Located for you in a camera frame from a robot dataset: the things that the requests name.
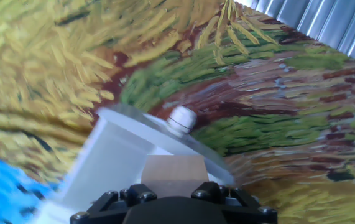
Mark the painted wheatfield print cloth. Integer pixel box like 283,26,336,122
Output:
0,0,355,224

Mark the wooden block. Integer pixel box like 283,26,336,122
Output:
140,154,211,198

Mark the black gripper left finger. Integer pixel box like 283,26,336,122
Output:
70,184,159,224

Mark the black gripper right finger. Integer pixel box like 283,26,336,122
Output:
191,182,278,224

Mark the white drawer with white knob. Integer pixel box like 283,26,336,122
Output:
35,105,236,224

